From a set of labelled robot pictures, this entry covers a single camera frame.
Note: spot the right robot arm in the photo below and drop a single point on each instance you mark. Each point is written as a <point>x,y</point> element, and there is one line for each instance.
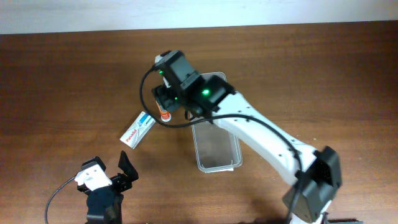
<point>314,176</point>

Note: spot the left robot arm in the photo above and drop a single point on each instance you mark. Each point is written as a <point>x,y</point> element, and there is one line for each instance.
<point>104,194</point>

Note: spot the white Panadol medicine box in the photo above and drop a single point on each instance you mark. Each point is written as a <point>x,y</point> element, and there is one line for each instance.
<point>137,130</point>

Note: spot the orange effervescent tablet tube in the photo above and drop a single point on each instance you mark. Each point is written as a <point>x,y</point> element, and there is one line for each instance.
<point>164,114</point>

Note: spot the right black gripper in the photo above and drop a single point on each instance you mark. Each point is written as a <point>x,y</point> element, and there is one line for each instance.
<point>165,98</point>

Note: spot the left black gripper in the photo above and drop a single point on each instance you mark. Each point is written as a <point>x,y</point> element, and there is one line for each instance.
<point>117,181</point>

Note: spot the clear plastic container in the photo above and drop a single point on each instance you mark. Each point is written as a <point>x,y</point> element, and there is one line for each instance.
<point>216,149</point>

